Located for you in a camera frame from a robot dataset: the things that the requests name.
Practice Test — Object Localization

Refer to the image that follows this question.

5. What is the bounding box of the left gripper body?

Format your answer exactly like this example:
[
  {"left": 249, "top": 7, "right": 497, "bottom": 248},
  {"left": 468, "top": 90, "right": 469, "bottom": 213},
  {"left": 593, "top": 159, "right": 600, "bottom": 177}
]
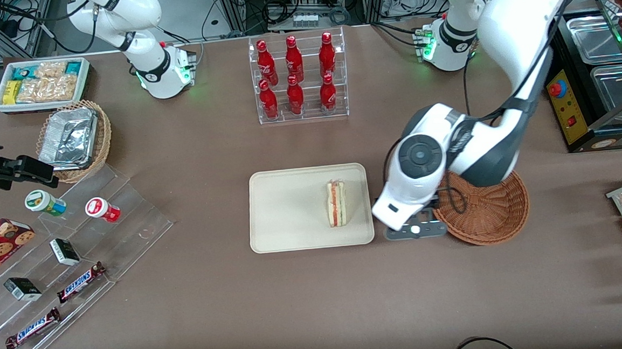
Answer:
[{"left": 370, "top": 180, "right": 444, "bottom": 232}]

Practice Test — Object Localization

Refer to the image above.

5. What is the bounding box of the triangular sandwich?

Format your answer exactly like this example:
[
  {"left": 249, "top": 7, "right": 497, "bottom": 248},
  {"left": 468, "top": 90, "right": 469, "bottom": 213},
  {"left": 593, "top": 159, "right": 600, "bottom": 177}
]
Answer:
[{"left": 326, "top": 179, "right": 349, "bottom": 228}]

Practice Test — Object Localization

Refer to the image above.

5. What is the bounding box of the oval light wicker basket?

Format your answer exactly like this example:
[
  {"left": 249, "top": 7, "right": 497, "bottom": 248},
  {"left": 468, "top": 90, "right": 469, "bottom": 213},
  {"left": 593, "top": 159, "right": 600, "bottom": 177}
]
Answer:
[{"left": 33, "top": 99, "right": 115, "bottom": 186}]

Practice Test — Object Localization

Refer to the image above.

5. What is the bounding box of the round brown wicker basket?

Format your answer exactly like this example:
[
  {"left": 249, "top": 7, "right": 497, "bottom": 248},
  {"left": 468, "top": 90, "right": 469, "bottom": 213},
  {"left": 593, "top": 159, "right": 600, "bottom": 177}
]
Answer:
[{"left": 431, "top": 168, "right": 533, "bottom": 249}]

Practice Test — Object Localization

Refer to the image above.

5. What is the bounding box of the beige rectangular tray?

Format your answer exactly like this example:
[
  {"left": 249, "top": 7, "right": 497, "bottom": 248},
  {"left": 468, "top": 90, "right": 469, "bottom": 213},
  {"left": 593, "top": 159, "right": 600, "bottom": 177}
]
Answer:
[{"left": 245, "top": 162, "right": 376, "bottom": 254}]

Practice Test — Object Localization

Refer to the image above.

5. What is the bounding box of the green lid yogurt cup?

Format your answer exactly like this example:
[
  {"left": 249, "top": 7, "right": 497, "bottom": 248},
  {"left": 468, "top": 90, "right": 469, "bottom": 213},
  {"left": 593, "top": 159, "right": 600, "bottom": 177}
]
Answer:
[{"left": 24, "top": 188, "right": 68, "bottom": 219}]

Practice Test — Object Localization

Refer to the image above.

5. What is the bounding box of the aluminium foil container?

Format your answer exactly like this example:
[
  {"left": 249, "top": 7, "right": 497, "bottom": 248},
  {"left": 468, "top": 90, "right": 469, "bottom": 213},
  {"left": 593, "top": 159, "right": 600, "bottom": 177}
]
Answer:
[{"left": 36, "top": 106, "right": 100, "bottom": 171}]

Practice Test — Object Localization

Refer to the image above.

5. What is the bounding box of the white plastic snack bin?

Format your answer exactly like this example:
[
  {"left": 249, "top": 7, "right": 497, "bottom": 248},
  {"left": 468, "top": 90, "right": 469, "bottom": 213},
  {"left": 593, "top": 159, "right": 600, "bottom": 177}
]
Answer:
[{"left": 0, "top": 57, "right": 93, "bottom": 114}]

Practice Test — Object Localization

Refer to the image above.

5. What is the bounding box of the red lid yogurt cup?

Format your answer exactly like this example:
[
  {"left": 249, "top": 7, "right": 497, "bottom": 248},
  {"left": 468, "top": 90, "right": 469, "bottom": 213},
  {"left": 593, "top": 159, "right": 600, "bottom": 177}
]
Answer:
[{"left": 85, "top": 196, "right": 122, "bottom": 225}]

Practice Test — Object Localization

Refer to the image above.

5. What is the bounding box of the yellow snack packet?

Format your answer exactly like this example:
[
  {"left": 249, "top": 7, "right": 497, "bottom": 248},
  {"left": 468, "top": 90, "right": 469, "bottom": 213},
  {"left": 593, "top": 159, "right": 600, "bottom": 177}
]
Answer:
[{"left": 2, "top": 80, "right": 22, "bottom": 105}]

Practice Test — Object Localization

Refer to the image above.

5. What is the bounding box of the clear bag of crackers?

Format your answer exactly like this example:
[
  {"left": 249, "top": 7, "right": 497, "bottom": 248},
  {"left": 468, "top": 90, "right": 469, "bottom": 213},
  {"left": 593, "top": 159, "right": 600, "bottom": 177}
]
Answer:
[
  {"left": 40, "top": 74, "right": 79, "bottom": 102},
  {"left": 34, "top": 61, "right": 68, "bottom": 80},
  {"left": 15, "top": 78, "right": 48, "bottom": 104}
]

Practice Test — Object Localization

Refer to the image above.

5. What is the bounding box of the small black carton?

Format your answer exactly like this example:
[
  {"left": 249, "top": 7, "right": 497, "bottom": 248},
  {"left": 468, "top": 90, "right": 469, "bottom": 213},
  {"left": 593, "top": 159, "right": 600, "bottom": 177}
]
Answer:
[
  {"left": 3, "top": 275, "right": 43, "bottom": 303},
  {"left": 49, "top": 237, "right": 81, "bottom": 268}
]

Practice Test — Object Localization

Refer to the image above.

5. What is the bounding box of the clear acrylic stepped stand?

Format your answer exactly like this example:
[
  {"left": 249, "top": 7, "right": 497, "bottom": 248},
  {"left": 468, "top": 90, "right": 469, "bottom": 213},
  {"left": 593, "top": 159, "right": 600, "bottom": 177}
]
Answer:
[{"left": 0, "top": 160, "right": 182, "bottom": 349}]

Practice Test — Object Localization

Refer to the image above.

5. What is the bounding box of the Snickers chocolate bar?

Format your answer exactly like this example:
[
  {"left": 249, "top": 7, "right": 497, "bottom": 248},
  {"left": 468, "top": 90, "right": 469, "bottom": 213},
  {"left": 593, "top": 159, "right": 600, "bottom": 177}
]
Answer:
[
  {"left": 55, "top": 261, "right": 108, "bottom": 304},
  {"left": 3, "top": 307, "right": 64, "bottom": 349}
]

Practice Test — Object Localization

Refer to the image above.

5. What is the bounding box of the clear acrylic bottle rack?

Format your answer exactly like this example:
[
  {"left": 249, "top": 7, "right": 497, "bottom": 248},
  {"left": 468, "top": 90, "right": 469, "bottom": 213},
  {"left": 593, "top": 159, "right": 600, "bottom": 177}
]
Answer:
[{"left": 247, "top": 26, "right": 350, "bottom": 125}]

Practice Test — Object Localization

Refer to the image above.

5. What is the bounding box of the red cola bottle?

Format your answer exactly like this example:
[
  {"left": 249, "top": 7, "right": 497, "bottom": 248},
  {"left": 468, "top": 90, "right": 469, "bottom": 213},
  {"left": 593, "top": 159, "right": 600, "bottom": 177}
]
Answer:
[
  {"left": 284, "top": 35, "right": 305, "bottom": 83},
  {"left": 256, "top": 39, "right": 279, "bottom": 88},
  {"left": 319, "top": 73, "right": 338, "bottom": 114},
  {"left": 317, "top": 31, "right": 337, "bottom": 80},
  {"left": 286, "top": 75, "right": 306, "bottom": 116},
  {"left": 258, "top": 79, "right": 280, "bottom": 120}
]

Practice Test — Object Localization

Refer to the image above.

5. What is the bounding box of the black hot food display case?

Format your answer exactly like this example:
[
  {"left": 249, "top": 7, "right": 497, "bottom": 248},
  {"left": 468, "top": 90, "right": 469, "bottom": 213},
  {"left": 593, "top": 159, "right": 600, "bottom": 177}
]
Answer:
[{"left": 541, "top": 0, "right": 622, "bottom": 155}]

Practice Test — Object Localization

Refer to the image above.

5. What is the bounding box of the white power strip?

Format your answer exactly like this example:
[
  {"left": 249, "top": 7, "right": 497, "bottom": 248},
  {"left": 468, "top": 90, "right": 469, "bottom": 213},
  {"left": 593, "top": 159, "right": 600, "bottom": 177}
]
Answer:
[{"left": 292, "top": 12, "right": 320, "bottom": 28}]

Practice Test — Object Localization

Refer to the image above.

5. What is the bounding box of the stainless steel food pan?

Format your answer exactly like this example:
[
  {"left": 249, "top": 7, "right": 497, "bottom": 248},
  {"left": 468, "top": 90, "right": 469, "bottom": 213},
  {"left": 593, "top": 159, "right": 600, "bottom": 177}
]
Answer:
[
  {"left": 590, "top": 64, "right": 622, "bottom": 112},
  {"left": 566, "top": 13, "right": 622, "bottom": 66}
]

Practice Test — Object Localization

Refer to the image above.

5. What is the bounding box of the black floor cable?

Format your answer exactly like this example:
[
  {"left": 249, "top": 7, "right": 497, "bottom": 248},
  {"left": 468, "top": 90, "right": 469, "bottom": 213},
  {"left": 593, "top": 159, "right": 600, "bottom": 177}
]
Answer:
[{"left": 446, "top": 334, "right": 522, "bottom": 349}]

